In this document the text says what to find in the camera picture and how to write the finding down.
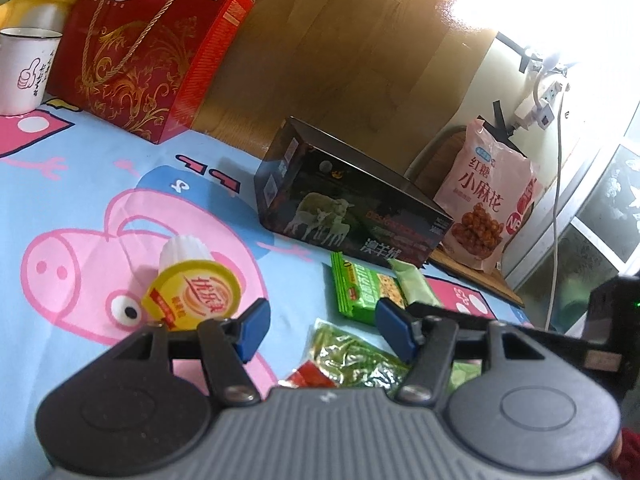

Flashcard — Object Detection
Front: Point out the white power cable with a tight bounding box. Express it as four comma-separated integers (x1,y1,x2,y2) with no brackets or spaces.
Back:
543,90,565,332

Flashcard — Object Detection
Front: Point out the red spicy snack packet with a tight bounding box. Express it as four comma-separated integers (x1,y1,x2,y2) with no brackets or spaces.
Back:
278,361,336,389

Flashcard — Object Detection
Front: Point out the white power strip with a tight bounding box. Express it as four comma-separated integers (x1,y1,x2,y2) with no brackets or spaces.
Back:
513,76,568,130

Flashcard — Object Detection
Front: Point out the green pickled vegetable packet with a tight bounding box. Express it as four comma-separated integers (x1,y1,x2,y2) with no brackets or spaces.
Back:
308,318,408,391

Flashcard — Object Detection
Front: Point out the blue cartoon pig mat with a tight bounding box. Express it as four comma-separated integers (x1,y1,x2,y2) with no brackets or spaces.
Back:
0,95,533,480

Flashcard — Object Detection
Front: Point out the white enamel mug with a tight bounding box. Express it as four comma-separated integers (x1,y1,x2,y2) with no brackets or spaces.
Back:
0,27,62,116

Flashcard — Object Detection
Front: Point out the yellow lidded milk tea cup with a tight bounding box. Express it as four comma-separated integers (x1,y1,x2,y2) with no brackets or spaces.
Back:
142,235,241,330

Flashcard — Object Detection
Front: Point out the black lamb picture box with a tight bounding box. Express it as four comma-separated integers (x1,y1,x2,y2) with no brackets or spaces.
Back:
254,117,454,268

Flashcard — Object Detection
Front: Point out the green cracker snack packet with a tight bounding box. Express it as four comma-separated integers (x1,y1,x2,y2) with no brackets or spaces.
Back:
330,252,406,326

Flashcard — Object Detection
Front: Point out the pink fried dough snack bag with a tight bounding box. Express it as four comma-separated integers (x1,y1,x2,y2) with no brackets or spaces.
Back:
434,119,541,273

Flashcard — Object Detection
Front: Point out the red gold gift box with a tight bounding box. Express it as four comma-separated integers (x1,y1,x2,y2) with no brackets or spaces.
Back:
47,0,255,144

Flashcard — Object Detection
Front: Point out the light green snack packet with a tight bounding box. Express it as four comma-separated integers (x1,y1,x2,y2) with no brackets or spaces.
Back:
387,259,444,308

